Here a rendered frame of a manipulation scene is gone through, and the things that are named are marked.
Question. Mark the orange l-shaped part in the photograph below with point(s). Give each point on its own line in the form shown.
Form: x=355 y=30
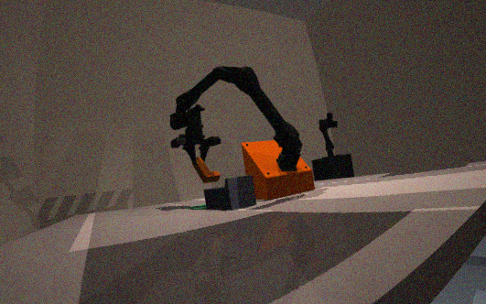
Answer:
x=205 y=175

